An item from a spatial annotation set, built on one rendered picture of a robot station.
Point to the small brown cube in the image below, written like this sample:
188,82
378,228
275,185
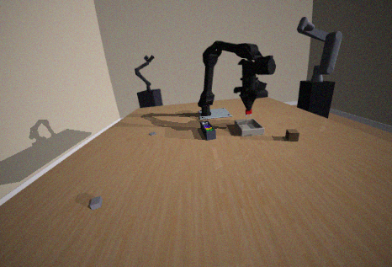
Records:
292,135

